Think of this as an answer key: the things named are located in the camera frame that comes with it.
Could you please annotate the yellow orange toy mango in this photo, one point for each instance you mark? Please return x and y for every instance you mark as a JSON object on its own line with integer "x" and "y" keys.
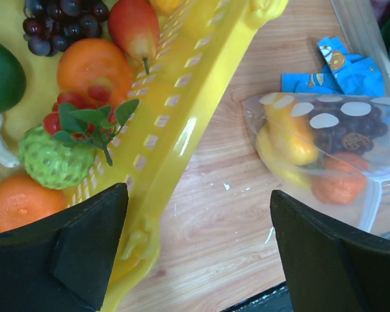
{"x": 291, "y": 135}

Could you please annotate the smooth orange toy persimmon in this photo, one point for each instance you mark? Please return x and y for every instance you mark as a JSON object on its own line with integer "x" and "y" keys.
{"x": 93, "y": 58}

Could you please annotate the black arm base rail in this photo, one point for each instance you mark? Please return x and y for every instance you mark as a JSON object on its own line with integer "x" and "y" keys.
{"x": 274, "y": 299}

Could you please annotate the green toy custard apple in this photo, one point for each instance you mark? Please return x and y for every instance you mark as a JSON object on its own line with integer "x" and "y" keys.
{"x": 52, "y": 164}

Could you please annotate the yellow toy banana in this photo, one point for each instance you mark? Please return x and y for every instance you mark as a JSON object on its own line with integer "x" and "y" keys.
{"x": 277, "y": 164}

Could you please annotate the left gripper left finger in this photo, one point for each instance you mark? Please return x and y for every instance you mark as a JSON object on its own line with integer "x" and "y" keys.
{"x": 63, "y": 262}

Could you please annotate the rough orange toy tangerine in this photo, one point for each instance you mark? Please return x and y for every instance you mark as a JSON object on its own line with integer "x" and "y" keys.
{"x": 341, "y": 180}

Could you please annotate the blue cartoon print cloth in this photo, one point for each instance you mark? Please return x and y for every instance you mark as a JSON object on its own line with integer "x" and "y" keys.
{"x": 344, "y": 73}

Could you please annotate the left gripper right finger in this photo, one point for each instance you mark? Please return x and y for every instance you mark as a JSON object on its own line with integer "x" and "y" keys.
{"x": 329, "y": 265}

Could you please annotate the dark red toy grapes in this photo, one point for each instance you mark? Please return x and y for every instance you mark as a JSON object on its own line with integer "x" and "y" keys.
{"x": 348, "y": 126}

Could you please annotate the clear dotted zip top bag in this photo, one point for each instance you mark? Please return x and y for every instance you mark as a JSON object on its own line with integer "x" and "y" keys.
{"x": 370, "y": 211}

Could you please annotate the red toy cherries sprig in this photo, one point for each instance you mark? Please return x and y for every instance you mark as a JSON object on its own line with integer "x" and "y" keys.
{"x": 89, "y": 121}

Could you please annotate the dark toy grapes bunch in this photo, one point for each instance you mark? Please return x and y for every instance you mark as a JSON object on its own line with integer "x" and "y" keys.
{"x": 53, "y": 26}

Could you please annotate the dark green toy avocado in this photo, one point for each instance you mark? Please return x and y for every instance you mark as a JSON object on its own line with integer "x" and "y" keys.
{"x": 13, "y": 81}

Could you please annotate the red yellow toy pear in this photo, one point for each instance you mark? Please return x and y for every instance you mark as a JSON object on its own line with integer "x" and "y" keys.
{"x": 134, "y": 27}

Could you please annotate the wooden clothes rack frame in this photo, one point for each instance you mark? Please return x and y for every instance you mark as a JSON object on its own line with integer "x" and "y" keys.
{"x": 362, "y": 33}

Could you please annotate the yellow plastic shopping basket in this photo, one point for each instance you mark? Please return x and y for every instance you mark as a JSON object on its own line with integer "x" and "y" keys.
{"x": 200, "y": 47}

